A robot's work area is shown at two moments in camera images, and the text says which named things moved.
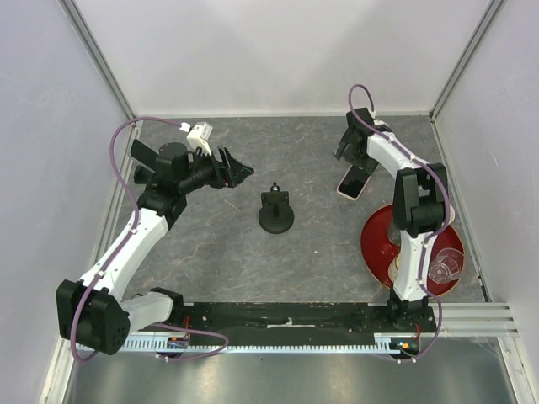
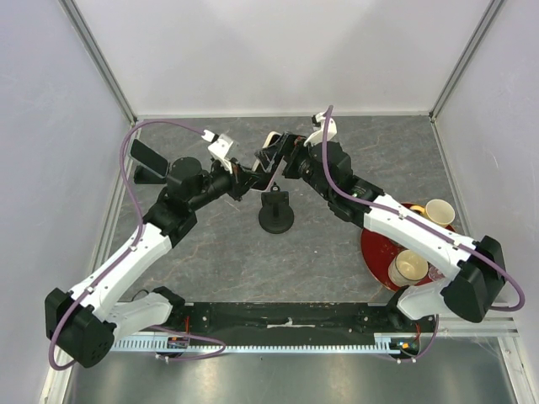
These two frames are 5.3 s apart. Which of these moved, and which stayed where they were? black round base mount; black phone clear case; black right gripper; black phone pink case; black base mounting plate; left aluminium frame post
Moved: black phone pink case; black right gripper
Stayed: black round base mount; left aluminium frame post; black phone clear case; black base mounting plate
